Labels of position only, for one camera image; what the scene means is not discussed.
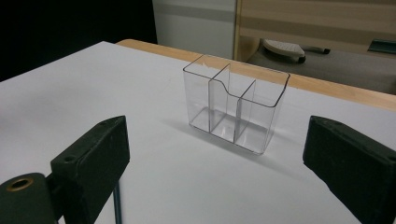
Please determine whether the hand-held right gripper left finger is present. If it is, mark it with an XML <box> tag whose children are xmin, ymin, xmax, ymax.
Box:
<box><xmin>50</xmin><ymin>115</ymin><xmax>131</xmax><ymax>224</ymax></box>

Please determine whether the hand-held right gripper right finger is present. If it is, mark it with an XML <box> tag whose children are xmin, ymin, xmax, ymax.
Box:
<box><xmin>302</xmin><ymin>115</ymin><xmax>396</xmax><ymax>224</ymax></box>

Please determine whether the clear plastic divided organizer box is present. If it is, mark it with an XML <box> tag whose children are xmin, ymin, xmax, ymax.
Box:
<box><xmin>182</xmin><ymin>54</ymin><xmax>291</xmax><ymax>156</ymax></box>

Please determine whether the dark green tray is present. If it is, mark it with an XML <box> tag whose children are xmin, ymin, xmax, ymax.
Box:
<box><xmin>367</xmin><ymin>38</ymin><xmax>396</xmax><ymax>54</ymax></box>

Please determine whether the beige chair base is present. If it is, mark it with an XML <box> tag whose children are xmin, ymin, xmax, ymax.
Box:
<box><xmin>262</xmin><ymin>38</ymin><xmax>332</xmax><ymax>64</ymax></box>

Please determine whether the white cabinet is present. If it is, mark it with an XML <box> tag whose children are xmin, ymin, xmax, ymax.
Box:
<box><xmin>151</xmin><ymin>0</ymin><xmax>237</xmax><ymax>60</ymax></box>

